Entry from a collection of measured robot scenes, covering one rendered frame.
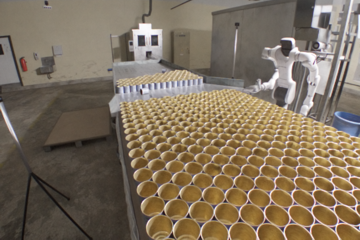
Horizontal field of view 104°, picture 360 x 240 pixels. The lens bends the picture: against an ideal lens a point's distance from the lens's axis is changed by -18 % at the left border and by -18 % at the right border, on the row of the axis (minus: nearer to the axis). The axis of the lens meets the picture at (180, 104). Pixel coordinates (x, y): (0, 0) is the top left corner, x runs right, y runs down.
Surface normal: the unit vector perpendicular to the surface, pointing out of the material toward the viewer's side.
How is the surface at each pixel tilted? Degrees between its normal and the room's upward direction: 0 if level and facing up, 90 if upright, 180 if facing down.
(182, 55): 91
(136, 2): 90
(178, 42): 90
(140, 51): 90
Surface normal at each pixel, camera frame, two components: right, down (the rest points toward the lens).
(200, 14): 0.37, 0.34
